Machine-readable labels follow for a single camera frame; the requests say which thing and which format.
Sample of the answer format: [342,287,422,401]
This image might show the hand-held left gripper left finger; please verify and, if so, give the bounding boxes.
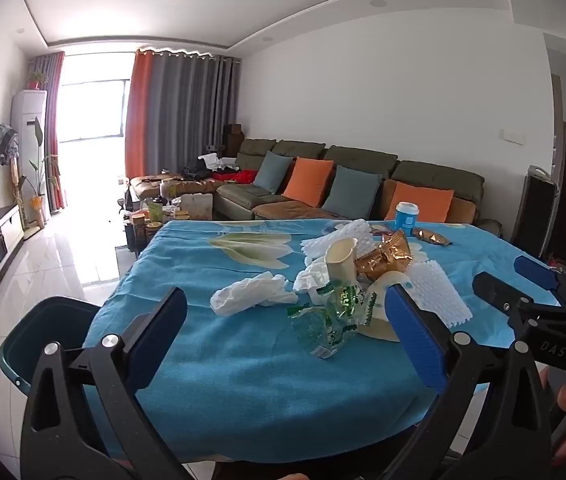
[19,286,201,480]

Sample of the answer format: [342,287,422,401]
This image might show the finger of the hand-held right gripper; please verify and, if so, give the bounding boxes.
[514,255,566,307]
[472,271,566,320]

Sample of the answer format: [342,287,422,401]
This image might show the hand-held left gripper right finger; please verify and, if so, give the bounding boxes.
[384,283,554,480]

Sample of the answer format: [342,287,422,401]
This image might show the white foam net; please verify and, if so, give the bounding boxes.
[405,260,474,328]
[300,219,378,261]

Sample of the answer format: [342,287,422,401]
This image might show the teal plastic bin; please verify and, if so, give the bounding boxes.
[0,296,106,402]

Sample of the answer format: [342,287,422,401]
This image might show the flattened cream paper cup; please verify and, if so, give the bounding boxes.
[360,270,414,343]

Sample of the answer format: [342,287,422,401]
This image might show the tall black ribbed case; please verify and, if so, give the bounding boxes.
[510,165,561,256]

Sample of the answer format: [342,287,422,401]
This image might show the small golden packet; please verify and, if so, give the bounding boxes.
[411,227,451,247]

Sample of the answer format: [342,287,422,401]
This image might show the green clear plastic wrapper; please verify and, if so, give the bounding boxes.
[287,280,381,360]

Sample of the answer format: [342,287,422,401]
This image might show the golden snack bag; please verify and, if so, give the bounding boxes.
[354,230,414,281]

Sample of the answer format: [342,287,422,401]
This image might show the white crumpled tissue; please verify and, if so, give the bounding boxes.
[210,271,300,317]
[293,259,336,306]

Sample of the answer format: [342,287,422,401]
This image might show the black coffee table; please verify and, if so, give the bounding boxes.
[123,187,214,256]

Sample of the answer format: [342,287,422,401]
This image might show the orange pillow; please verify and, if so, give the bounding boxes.
[282,157,334,207]
[384,181,455,223]

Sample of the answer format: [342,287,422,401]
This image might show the blue and white cup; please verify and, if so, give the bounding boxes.
[394,201,420,233]

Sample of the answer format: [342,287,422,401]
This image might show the group of jars and boxes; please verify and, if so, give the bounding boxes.
[125,180,214,241]

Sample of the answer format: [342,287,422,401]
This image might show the grey-blue pillow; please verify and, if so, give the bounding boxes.
[253,151,294,195]
[322,165,382,221]

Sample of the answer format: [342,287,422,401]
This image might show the black clothes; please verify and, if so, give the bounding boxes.
[183,157,214,181]

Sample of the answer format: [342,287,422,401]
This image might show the red cloth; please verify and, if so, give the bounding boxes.
[213,169,258,184]

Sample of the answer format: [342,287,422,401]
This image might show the green and brown sofa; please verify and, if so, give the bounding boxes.
[130,138,501,233]

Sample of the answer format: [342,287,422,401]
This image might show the white bag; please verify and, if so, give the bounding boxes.
[198,152,238,172]

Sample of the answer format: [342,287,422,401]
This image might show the brown cardboard boxes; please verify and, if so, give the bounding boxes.
[223,124,244,158]

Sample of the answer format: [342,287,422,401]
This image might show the wide orange and grey curtain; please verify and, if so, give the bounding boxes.
[124,49,244,178]

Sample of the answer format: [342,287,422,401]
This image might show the tall leafy plant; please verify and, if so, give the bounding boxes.
[18,117,61,231]

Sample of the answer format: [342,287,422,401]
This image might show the narrow grey and red curtain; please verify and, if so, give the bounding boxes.
[28,51,66,213]

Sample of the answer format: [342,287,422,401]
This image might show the covered standing fan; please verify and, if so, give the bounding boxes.
[0,124,31,226]

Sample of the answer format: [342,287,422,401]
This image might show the white standing air conditioner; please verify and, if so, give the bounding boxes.
[11,89,48,221]

